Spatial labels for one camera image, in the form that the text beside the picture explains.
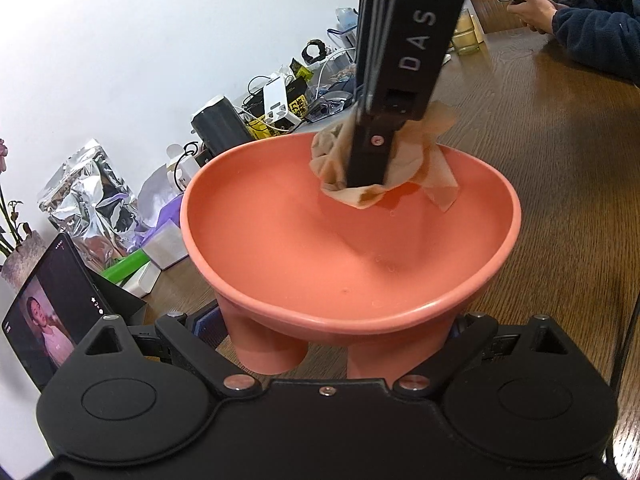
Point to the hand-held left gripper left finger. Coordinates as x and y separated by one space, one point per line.
207 327

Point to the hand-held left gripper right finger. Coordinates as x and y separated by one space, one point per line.
460 332

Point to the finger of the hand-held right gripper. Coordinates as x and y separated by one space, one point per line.
370 160

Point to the beige cleaning cloth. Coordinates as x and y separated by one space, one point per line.
425 160

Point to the salmon pink footed bowl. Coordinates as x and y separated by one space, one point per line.
280 240

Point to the another person's forearm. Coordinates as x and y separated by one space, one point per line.
600 30

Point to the clear plastic bottle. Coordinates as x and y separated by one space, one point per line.
344 25

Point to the glass cup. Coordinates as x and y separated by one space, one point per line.
468 35

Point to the flat white box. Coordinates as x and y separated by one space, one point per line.
142 280

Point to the black wristwatch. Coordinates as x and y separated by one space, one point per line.
314 52

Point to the grey white box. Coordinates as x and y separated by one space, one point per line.
167 245

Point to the black phone stand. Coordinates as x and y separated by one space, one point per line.
120 300

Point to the yellow black packet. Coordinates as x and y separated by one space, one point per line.
300 85

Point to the green tube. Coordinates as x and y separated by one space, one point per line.
125 266

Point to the white charger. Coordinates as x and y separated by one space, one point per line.
279 102

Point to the purple packet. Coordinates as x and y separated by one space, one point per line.
160 217

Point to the white plastic bag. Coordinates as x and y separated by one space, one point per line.
157 187

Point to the black box device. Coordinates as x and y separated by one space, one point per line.
222 127

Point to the smartphone with lit screen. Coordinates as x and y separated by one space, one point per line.
50 310

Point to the white power adapter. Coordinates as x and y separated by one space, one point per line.
184 165

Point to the silver foil bag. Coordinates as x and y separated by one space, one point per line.
85 200

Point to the frosted flower vase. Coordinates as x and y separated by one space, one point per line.
25 260

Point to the dried flowers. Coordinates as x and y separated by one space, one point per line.
12 220

